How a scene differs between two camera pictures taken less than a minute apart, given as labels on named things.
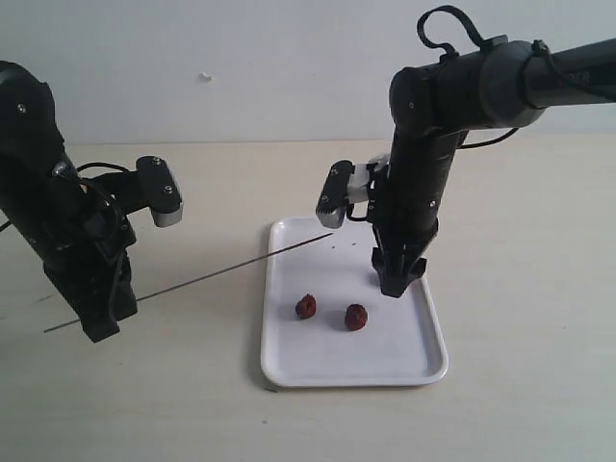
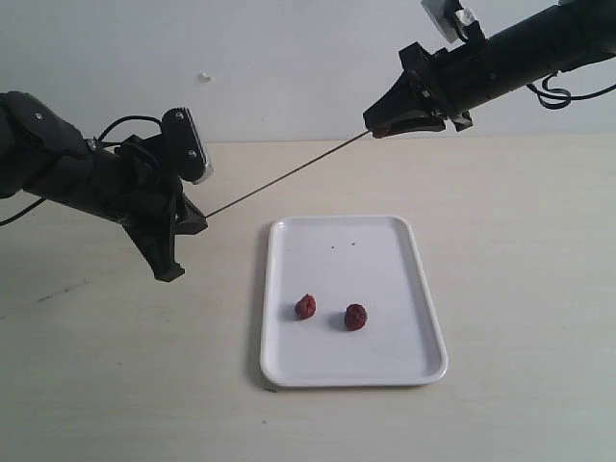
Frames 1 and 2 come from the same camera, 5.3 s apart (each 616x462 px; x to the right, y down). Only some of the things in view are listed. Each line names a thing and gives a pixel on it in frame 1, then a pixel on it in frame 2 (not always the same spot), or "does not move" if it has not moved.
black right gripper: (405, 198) to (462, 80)
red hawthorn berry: (355, 317) does not move
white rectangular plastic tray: (326, 322) does not move
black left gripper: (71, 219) to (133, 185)
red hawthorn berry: (306, 306) does not move
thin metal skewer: (209, 275) to (303, 166)
